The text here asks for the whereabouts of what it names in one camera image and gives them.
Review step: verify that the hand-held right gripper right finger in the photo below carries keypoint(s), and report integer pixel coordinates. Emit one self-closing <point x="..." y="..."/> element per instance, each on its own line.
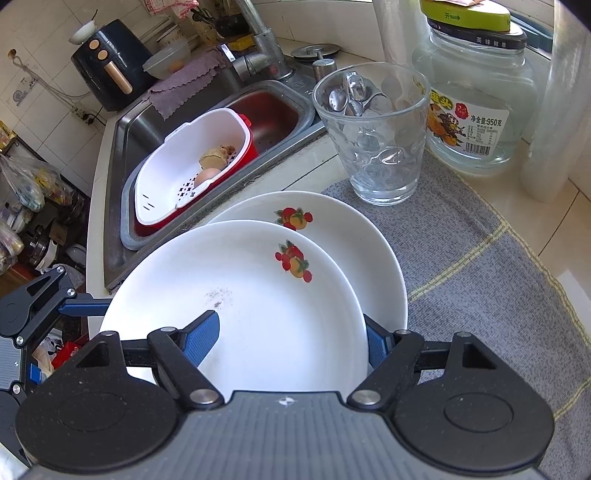
<point x="376" y="344"/>

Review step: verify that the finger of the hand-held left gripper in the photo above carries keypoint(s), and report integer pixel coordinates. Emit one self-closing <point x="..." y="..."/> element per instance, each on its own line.
<point x="87" y="307"/>

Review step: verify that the large glass jar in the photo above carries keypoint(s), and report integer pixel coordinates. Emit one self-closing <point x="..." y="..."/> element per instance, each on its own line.
<point x="485" y="69"/>

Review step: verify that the stainless steel sink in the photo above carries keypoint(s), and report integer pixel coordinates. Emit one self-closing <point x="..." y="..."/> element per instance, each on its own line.
<point x="138" y="124"/>

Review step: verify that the black container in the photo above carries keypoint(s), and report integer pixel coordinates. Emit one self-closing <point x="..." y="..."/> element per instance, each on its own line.
<point x="228" y="25"/>

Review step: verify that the dark blue air fryer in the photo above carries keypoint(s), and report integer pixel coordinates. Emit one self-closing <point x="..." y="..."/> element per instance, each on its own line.
<point x="111" y="50"/>

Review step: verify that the brown egg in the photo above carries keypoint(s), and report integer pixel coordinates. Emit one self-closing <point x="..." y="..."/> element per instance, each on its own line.
<point x="207" y="177"/>

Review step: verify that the ginger piece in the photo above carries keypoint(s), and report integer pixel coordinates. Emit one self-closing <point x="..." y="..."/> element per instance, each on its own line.
<point x="214" y="159"/>

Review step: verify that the short plastic wrap roll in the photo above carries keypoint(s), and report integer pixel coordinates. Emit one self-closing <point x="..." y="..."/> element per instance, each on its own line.
<point x="397" y="32"/>

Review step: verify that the metal pot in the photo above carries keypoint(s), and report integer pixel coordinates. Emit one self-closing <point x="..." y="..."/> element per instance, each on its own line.
<point x="39" y="249"/>

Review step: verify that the white power strip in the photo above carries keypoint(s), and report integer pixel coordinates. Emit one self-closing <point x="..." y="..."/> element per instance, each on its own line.
<point x="85" y="115"/>

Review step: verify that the tall plastic wrap roll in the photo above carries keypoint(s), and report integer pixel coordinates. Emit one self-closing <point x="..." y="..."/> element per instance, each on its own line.
<point x="558" y="115"/>

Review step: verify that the white plate with fruit print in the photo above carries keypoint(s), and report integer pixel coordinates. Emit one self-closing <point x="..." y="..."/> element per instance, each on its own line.
<point x="258" y="323"/>
<point x="351" y="240"/>

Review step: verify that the clear glass mug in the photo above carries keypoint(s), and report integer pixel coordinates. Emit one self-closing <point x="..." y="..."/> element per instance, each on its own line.
<point x="374" y="152"/>

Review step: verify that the plastic bags pile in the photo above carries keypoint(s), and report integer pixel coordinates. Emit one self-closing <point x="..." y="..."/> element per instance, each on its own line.
<point x="27" y="184"/>

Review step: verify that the round steel drain cover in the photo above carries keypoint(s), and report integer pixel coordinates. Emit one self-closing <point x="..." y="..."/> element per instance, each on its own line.
<point x="314" y="50"/>

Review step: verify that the steel faucet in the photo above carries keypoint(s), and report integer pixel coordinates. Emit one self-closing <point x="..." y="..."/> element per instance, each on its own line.
<point x="265" y="50"/>

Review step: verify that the blue grey checked towel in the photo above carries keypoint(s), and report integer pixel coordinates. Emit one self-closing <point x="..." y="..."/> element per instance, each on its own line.
<point x="461" y="258"/>

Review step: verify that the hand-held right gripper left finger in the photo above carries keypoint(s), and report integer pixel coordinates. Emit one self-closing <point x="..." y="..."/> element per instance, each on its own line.
<point x="203" y="337"/>

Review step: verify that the steel soap dispenser pump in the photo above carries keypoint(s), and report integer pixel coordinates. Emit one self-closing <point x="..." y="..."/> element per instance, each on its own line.
<point x="324" y="67"/>

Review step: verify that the white and red colander basket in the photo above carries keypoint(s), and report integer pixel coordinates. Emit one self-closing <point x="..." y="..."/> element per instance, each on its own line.
<point x="247" y="154"/>

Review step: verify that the yellow sponge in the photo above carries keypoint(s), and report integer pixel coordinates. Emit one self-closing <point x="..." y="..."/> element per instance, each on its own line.
<point x="241" y="44"/>

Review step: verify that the small white bowl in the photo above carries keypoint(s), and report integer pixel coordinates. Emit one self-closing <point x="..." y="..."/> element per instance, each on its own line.
<point x="83" y="33"/>

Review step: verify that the red packet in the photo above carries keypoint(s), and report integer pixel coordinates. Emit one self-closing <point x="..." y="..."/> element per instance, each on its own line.
<point x="69" y="355"/>

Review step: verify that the purple scalloped cloth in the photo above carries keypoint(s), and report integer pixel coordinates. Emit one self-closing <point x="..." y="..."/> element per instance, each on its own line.
<point x="184" y="85"/>

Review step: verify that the green flat tin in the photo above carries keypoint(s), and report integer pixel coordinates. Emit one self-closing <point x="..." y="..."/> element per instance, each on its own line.
<point x="466" y="16"/>

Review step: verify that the utensil holder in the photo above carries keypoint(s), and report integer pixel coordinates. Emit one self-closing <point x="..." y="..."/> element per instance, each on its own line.
<point x="203" y="27"/>

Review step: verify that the clear plastic bowl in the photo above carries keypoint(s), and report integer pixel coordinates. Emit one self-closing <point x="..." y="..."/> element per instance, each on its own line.
<point x="164" y="62"/>

